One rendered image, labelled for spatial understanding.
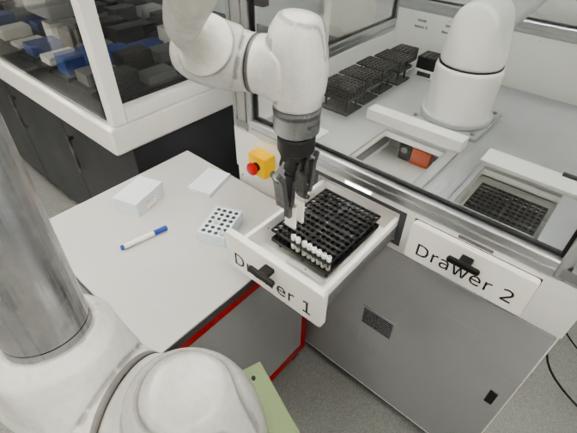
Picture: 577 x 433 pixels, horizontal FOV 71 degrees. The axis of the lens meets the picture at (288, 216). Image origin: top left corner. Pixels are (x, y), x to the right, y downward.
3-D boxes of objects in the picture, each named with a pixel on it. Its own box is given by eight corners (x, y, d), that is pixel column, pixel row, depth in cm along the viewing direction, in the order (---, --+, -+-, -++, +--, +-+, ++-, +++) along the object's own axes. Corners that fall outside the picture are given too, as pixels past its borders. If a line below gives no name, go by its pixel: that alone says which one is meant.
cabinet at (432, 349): (459, 471, 140) (567, 344, 88) (248, 307, 191) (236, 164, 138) (541, 301, 195) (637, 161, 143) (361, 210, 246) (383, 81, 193)
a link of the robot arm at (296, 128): (331, 103, 74) (330, 131, 78) (294, 88, 79) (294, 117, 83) (300, 121, 69) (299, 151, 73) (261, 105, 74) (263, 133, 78)
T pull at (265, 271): (271, 289, 86) (271, 284, 85) (246, 271, 89) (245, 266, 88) (282, 278, 88) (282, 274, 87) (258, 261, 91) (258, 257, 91)
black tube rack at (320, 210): (326, 283, 95) (329, 264, 91) (271, 246, 104) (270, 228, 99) (377, 234, 108) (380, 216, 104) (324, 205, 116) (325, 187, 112)
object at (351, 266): (319, 314, 89) (321, 297, 85) (237, 257, 101) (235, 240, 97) (408, 223, 112) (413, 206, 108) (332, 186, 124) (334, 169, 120)
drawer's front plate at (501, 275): (519, 316, 91) (539, 284, 84) (403, 253, 105) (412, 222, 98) (521, 311, 92) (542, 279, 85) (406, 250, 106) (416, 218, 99)
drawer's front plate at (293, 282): (319, 328, 88) (324, 296, 81) (228, 262, 102) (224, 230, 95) (324, 323, 89) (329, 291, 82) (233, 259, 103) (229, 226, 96)
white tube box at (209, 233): (225, 247, 114) (223, 238, 111) (198, 240, 116) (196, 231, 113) (243, 220, 123) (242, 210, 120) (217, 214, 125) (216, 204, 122)
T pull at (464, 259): (476, 277, 89) (479, 273, 88) (445, 260, 92) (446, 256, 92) (483, 268, 91) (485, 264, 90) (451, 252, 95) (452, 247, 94)
